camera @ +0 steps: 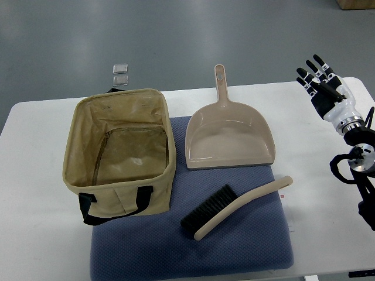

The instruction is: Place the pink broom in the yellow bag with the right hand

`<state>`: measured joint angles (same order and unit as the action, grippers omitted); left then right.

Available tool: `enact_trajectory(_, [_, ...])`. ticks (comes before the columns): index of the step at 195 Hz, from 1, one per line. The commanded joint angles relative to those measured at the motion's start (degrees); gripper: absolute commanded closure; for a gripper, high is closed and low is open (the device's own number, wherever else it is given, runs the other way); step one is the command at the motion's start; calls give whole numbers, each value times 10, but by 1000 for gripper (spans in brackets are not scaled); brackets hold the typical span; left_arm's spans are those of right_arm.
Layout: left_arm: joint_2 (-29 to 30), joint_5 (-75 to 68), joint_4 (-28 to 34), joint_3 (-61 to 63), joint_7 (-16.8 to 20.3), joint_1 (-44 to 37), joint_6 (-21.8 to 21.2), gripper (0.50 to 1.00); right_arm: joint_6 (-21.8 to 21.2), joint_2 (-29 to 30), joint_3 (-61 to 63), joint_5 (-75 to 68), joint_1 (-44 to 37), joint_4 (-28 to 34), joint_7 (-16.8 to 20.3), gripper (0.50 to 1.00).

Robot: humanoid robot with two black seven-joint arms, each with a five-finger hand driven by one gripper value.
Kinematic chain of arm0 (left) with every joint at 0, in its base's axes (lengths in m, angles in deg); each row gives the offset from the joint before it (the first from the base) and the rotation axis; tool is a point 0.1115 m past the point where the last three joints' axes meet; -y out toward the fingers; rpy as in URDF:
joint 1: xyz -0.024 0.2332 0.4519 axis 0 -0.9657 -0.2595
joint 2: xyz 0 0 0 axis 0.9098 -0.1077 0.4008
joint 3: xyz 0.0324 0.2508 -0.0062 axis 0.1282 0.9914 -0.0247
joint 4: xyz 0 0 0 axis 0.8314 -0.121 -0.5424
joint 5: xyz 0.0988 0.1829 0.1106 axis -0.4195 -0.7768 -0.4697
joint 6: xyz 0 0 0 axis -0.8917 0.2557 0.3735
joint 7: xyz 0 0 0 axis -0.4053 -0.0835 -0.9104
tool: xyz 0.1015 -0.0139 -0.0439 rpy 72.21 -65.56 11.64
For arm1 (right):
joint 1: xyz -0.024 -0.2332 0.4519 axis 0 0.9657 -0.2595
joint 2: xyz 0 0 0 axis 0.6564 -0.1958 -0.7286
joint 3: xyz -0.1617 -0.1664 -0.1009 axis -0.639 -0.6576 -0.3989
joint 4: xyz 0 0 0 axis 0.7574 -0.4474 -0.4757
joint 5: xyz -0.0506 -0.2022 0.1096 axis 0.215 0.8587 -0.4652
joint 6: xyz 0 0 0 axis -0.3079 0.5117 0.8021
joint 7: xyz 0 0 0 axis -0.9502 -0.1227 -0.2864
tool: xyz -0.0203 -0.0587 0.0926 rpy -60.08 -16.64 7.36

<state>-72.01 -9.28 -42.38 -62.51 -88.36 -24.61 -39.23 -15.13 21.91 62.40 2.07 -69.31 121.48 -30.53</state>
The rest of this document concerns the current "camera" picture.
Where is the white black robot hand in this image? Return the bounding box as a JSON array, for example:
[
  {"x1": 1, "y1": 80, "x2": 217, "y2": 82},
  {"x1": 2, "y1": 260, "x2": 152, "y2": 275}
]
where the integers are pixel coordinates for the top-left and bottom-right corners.
[{"x1": 296, "y1": 54, "x2": 365, "y2": 135}]

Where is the pink hand broom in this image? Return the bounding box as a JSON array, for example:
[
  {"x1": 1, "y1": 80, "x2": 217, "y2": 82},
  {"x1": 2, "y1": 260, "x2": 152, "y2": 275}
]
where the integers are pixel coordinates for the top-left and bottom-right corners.
[{"x1": 180, "y1": 176, "x2": 293, "y2": 241}]

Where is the yellow fabric bag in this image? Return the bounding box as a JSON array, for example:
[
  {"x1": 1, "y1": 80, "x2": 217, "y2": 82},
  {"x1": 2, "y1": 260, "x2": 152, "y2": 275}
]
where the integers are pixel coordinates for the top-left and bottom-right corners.
[{"x1": 62, "y1": 89, "x2": 176, "y2": 226}]

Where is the cardboard box corner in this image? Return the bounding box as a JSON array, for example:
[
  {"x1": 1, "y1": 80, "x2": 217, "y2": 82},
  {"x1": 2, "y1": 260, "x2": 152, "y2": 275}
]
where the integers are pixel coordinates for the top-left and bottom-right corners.
[{"x1": 336, "y1": 0, "x2": 375, "y2": 10}]

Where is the pink dustpan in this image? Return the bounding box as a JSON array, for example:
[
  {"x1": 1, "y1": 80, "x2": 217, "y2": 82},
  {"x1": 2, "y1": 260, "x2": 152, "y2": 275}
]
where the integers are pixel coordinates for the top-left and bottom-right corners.
[{"x1": 185, "y1": 64, "x2": 276, "y2": 169}]

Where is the blue cushion mat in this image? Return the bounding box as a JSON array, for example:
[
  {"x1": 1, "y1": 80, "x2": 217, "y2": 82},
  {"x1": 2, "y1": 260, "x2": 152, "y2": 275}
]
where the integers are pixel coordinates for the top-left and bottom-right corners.
[{"x1": 89, "y1": 115, "x2": 295, "y2": 280}]

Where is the upper metal floor plate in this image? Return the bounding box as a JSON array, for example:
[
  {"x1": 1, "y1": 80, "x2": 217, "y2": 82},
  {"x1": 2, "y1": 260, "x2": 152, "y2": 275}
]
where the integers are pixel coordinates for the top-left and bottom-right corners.
[{"x1": 112, "y1": 63, "x2": 128, "y2": 74}]

